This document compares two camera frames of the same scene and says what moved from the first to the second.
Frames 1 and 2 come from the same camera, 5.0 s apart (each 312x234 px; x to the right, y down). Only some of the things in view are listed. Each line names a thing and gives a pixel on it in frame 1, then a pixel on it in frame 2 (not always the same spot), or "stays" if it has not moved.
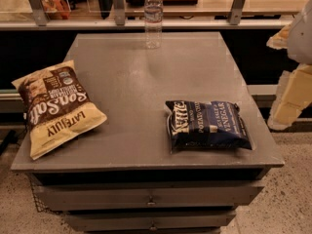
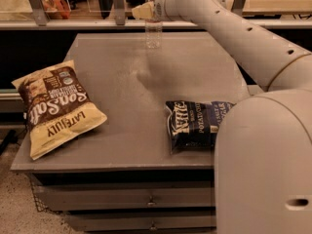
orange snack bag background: (54, 6) stays
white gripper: (300, 38) -> (161, 9)
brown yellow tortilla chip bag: (57, 106) stays
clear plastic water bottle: (153, 19) stays
